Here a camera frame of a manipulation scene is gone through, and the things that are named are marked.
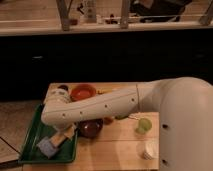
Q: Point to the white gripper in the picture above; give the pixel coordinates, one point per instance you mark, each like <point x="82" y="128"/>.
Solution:
<point x="68" y="132"/>

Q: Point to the wooden block eraser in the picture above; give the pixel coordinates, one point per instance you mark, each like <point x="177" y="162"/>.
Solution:
<point x="58" y="138"/>

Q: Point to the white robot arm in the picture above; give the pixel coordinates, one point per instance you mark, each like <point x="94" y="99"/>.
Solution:
<point x="185" y="108"/>

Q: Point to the green plastic tray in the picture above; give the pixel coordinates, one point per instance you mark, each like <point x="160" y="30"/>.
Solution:
<point x="30" y="153"/>

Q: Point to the dark brown bowl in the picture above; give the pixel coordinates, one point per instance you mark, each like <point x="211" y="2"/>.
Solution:
<point x="90" y="128"/>

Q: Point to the blue-grey sponge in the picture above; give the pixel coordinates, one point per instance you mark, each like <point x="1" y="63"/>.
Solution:
<point x="47" y="148"/>

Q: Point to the orange bowl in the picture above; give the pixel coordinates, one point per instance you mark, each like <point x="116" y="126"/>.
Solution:
<point x="82" y="91"/>

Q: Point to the orange fruit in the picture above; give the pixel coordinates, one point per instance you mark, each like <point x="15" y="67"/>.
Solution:
<point x="107" y="120"/>

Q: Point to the dark cup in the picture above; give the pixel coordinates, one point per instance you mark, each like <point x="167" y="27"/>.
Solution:
<point x="65" y="87"/>

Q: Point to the green cucumber toy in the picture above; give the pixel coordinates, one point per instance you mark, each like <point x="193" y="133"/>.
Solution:
<point x="121" y="117"/>

